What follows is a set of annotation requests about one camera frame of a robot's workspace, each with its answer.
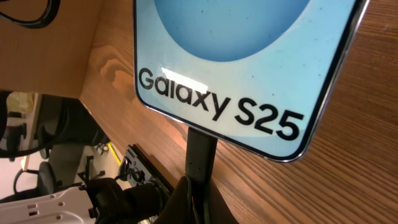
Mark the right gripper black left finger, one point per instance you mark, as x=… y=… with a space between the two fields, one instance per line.
x=179 y=208

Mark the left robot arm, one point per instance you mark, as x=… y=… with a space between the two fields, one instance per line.
x=97 y=201

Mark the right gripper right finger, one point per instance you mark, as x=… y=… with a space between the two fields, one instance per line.
x=215 y=209

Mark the blue Galaxy smartphone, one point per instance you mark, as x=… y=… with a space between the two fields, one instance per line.
x=257 y=74

